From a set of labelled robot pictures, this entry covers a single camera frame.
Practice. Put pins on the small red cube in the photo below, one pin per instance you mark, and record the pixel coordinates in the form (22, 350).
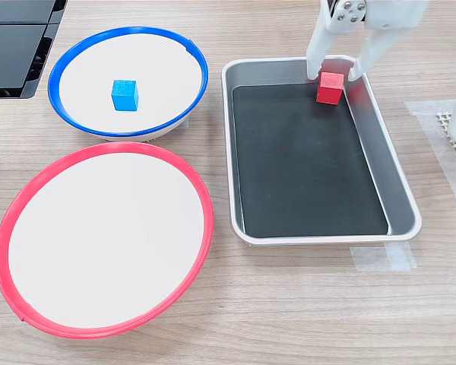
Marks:
(330, 89)

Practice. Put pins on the small blue cube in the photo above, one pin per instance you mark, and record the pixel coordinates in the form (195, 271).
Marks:
(124, 97)

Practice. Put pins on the black tray mat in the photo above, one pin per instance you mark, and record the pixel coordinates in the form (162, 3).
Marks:
(296, 163)

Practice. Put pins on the steel tray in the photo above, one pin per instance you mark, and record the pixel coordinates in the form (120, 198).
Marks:
(397, 190)

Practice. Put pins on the long clear tape strip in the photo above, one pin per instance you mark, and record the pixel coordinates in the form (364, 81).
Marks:
(437, 144)

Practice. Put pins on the white plate with blue rim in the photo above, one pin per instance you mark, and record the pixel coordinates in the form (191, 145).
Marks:
(156, 68)

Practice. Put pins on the short clear tape strip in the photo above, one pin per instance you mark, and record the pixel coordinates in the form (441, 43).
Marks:
(380, 258)

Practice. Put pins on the white plate with red rim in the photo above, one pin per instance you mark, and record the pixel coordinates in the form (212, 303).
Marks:
(106, 243)

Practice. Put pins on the black glossy device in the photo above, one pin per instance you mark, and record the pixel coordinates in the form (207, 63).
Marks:
(11, 53)

